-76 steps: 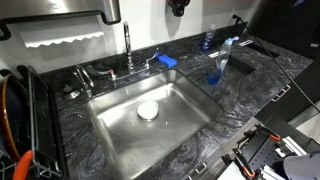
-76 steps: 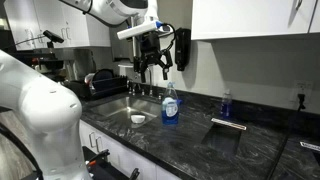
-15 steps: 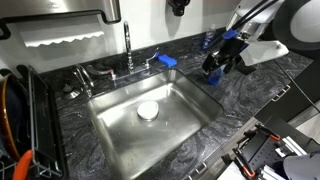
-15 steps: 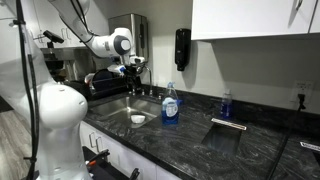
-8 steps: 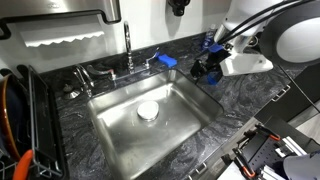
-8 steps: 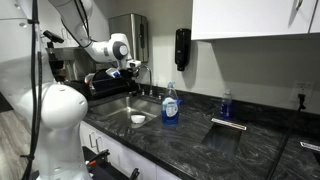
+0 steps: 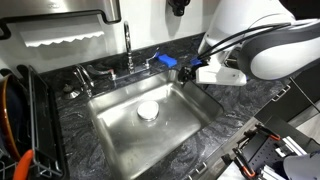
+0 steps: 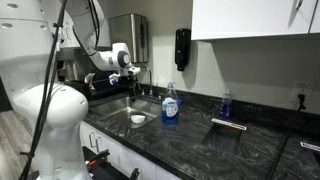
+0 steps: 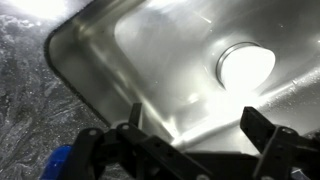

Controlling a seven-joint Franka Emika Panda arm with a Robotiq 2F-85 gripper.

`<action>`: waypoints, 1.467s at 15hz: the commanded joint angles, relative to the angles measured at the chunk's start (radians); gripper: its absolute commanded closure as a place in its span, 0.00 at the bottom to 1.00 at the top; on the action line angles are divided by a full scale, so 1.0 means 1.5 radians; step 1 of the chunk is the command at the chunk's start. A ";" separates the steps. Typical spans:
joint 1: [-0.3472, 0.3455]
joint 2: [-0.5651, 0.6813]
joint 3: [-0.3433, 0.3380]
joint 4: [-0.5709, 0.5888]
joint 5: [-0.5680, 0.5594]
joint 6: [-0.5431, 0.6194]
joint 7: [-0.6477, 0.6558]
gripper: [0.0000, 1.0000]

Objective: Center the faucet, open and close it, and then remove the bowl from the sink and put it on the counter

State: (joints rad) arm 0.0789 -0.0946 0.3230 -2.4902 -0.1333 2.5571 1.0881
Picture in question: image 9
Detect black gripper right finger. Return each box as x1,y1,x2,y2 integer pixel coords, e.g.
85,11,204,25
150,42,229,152
239,105,320,180

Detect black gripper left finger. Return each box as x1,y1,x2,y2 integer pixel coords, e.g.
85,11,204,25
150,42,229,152
63,102,215,180

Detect small white bowl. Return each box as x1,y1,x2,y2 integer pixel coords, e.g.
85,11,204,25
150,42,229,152
215,41,277,93

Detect stainless steel sink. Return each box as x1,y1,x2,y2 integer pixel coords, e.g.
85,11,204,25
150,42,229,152
44,0,320,158

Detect large blue dish soap bottle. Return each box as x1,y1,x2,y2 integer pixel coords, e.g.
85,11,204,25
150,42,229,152
39,144,73,180

